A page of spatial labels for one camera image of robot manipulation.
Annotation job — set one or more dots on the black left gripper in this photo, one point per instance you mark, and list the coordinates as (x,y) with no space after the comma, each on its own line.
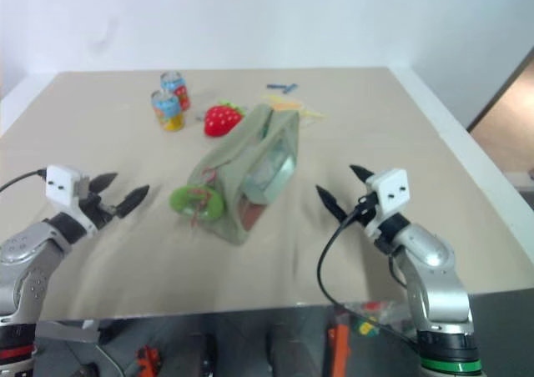
(97,211)

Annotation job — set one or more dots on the yellow plastic strip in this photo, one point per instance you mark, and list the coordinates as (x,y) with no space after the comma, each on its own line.
(280,99)

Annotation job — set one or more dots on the olive green fabric bag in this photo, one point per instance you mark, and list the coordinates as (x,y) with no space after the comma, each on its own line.
(233,152)

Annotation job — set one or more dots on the red strawberry plush toy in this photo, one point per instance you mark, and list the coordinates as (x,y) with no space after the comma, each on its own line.
(221,122)

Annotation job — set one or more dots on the clear bag of colourful items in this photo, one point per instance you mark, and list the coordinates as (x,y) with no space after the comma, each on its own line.
(371,316)

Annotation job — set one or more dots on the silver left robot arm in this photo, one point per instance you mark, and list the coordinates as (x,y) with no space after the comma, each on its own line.
(25,264)

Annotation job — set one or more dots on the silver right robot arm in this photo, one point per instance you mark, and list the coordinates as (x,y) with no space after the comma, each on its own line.
(434,277)

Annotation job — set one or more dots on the blue plastic clip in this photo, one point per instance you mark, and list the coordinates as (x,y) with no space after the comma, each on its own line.
(290,88)

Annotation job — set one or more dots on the yellow and blue drink can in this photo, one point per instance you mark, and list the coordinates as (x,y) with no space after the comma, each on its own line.
(169,112)

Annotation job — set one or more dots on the small orange tool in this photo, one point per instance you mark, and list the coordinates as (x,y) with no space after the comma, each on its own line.
(148,358)

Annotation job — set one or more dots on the orange flat piece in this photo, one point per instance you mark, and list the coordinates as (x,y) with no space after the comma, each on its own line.
(285,107)

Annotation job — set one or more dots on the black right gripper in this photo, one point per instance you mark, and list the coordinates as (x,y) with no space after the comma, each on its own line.
(366,209)

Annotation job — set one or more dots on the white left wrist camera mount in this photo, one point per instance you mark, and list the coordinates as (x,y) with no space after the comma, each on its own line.
(60,183)

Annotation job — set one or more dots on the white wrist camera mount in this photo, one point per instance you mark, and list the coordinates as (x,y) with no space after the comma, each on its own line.
(60,183)
(392,189)

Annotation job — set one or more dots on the green round plush zipper charm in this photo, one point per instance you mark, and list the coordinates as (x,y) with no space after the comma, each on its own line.
(178,198)

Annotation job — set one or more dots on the orange upright clamp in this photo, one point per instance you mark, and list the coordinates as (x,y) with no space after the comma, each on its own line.
(339,343)

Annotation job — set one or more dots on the blue plastic stick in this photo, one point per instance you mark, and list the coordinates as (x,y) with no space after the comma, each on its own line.
(276,86)

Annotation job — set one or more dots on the red and blue drink can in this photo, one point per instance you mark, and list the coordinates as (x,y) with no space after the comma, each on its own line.
(180,93)

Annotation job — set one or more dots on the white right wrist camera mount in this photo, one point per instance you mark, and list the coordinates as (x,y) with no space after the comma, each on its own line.
(392,189)

